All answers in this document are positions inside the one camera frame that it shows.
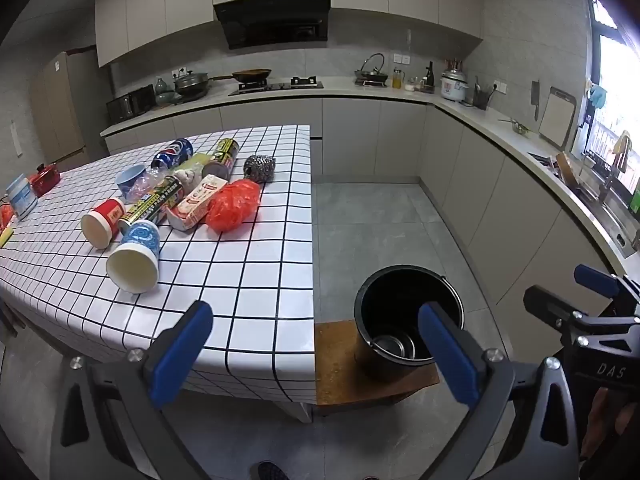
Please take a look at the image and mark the yellow black drink can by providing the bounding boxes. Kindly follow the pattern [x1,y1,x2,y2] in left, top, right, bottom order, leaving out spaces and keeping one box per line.
[202,138,241,181]
[117,176,183,233]

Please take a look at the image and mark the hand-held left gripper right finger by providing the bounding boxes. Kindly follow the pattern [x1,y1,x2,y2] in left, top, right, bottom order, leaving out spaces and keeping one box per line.
[417,301,581,480]

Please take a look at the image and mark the pan with glass lid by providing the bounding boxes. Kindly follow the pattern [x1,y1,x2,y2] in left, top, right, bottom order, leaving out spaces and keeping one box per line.
[355,53,390,86]

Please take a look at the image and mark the metal faucet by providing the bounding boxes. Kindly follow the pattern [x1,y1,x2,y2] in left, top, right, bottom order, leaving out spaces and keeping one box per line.
[597,130,633,206]

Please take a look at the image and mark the person's right hand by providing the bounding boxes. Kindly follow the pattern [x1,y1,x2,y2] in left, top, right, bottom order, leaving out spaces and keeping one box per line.
[582,389,638,463]

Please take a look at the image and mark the black bucket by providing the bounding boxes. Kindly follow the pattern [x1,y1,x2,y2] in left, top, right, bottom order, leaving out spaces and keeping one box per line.
[354,264,465,382]

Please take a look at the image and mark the red paper cup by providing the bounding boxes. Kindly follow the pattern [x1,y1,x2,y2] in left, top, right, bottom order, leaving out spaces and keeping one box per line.
[81,197,126,250]

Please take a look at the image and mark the yellow plastic wrapper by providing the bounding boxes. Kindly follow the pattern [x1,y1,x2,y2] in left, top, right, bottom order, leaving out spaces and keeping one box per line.
[177,152,213,171]

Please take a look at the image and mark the white rice cooker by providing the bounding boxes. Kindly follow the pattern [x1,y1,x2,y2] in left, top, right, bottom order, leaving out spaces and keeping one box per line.
[441,67,470,103]

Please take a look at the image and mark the white grid tablecloth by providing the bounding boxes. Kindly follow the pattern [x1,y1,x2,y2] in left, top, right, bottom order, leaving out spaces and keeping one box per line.
[0,124,318,423]

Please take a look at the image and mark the wooden stool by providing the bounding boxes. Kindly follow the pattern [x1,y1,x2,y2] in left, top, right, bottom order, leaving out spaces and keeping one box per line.
[314,320,441,408]

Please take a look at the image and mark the beige upper cabinets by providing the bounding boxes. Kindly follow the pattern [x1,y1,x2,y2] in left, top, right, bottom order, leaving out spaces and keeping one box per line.
[95,0,485,68]

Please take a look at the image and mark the plate with greens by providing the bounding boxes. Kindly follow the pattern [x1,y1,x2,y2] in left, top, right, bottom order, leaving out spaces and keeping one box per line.
[499,117,536,136]

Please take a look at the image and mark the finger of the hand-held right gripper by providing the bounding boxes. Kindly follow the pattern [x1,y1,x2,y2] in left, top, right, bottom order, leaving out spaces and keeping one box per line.
[523,285,596,335]
[573,264,632,306]

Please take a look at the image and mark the white cutting board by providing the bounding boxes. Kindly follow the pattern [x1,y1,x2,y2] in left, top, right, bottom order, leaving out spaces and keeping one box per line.
[539,87,577,151]

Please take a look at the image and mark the white crumpled tissue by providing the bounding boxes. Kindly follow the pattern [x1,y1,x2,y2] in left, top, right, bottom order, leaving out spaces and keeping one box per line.
[172,167,203,193]

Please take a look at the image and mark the grey kitchen countertop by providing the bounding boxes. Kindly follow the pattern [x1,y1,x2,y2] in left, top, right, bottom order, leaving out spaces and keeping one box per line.
[100,76,640,271]

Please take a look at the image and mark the beige cabinets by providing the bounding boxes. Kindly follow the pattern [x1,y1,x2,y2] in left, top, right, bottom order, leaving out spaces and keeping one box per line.
[102,97,626,321]
[95,0,485,68]

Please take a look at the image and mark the window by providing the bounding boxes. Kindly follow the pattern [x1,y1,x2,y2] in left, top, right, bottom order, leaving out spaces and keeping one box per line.
[587,0,640,211]

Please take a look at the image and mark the beige fridge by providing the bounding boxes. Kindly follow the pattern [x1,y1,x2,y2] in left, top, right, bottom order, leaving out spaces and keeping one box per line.
[30,50,108,166]

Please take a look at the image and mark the blue white container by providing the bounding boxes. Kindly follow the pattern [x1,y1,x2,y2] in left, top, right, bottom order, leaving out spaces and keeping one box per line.
[5,174,38,221]

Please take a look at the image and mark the black range hood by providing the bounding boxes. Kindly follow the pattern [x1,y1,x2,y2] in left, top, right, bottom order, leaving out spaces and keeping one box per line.
[213,0,332,51]

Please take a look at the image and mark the metal bowl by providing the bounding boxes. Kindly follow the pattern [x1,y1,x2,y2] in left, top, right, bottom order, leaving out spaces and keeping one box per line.
[372,335,418,361]

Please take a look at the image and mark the steel sink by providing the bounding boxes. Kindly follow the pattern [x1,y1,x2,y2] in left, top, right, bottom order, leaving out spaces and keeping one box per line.
[565,180,640,261]

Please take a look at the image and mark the black gas stove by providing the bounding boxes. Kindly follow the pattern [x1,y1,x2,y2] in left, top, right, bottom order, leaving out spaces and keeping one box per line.
[229,76,325,97]

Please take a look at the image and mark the red box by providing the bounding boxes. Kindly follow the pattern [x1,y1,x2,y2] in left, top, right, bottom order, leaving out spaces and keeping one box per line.
[28,162,62,197]

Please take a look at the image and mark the black microwave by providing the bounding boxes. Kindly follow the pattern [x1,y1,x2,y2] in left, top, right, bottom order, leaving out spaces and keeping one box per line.
[106,84,157,123]

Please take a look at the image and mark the grey pot with lid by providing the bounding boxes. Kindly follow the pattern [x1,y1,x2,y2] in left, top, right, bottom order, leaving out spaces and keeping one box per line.
[172,71,211,101]

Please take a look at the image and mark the blue cola can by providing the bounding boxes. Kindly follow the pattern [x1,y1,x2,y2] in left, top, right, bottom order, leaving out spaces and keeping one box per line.
[151,138,195,171]

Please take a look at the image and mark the black utensil holder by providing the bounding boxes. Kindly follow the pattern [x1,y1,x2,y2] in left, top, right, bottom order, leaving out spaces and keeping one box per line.
[472,77,493,111]

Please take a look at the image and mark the green ceramic jar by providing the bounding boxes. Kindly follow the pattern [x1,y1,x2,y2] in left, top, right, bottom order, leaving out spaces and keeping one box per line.
[154,77,176,108]

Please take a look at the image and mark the steel wool scrubber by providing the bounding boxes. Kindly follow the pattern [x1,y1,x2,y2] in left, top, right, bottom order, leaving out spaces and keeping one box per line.
[243,154,277,181]

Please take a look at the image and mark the white red milk carton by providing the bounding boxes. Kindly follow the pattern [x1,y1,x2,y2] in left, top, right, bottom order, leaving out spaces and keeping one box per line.
[165,174,228,231]

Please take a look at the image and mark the dark blue mesh shoe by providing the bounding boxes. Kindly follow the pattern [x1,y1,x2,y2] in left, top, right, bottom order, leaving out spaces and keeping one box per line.
[256,460,292,480]

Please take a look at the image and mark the clear plastic bag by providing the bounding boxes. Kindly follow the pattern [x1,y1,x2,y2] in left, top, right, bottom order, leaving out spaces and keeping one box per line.
[127,169,171,201]

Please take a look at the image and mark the brown wooden board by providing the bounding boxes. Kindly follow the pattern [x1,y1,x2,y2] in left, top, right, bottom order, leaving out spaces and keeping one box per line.
[547,152,581,186]

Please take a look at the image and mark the black wok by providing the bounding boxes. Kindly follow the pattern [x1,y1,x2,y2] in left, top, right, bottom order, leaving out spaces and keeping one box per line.
[207,69,273,85]

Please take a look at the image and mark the beige lower cabinets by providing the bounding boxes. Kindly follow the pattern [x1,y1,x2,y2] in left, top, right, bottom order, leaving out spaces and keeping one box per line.
[102,97,626,321]

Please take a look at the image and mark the red plastic bag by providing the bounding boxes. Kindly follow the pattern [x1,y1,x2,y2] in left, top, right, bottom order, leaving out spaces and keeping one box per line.
[206,179,262,233]

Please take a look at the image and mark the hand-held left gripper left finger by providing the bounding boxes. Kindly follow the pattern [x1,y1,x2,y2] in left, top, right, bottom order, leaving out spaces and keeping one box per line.
[50,300,236,480]

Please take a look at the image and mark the blue white paper cup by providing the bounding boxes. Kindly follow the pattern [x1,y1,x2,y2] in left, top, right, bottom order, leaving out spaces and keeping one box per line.
[106,220,161,294]

